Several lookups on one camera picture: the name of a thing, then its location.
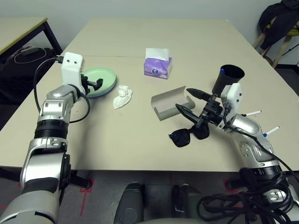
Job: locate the white tissue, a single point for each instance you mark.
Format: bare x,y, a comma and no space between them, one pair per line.
122,99

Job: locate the black jacket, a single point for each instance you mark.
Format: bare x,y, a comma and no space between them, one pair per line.
278,21

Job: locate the beige side table black frame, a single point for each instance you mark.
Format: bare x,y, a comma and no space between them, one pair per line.
18,30

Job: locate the dark robot leg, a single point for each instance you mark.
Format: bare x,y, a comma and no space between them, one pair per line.
184,200
129,203

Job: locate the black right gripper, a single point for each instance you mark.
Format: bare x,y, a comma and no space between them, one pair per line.
213,110

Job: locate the black sunglasses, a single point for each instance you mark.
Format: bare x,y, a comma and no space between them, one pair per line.
181,138

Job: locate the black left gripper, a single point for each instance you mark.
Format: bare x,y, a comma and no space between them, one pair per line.
85,85

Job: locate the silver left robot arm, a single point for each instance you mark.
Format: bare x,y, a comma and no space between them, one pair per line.
54,109

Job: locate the dark robot left leg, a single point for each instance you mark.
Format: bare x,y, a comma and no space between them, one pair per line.
129,203

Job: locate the grey robot torso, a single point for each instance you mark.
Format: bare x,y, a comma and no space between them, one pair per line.
168,221

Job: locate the grey glasses case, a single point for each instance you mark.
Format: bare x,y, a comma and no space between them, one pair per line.
168,98

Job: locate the white pen blue cap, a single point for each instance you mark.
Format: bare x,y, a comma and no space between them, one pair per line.
272,131

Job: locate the white pen black cap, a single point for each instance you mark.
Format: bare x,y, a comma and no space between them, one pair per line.
253,113

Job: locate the black table foot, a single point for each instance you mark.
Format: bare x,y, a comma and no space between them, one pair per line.
232,184
81,180

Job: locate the grey power strip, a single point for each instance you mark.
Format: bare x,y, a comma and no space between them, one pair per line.
29,50

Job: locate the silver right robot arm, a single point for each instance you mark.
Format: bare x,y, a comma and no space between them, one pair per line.
247,124

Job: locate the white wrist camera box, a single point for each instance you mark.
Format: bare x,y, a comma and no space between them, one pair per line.
233,98
71,70

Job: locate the dark robot right leg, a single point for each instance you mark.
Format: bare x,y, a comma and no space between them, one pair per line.
184,200

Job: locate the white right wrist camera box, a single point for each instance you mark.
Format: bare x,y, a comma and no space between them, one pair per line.
233,98

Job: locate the light blue plate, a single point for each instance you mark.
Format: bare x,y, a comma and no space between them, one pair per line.
106,93

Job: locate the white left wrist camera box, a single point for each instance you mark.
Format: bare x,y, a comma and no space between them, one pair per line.
71,70

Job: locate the black cup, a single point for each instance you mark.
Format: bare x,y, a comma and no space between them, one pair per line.
223,85

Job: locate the purple tissue box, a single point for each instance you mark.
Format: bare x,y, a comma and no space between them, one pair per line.
157,68

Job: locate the light green plate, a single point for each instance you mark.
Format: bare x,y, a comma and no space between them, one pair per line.
102,73

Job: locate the yellow-green stool cushion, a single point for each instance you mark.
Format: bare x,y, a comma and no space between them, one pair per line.
294,32

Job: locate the wooden stool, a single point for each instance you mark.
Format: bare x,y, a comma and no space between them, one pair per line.
280,50

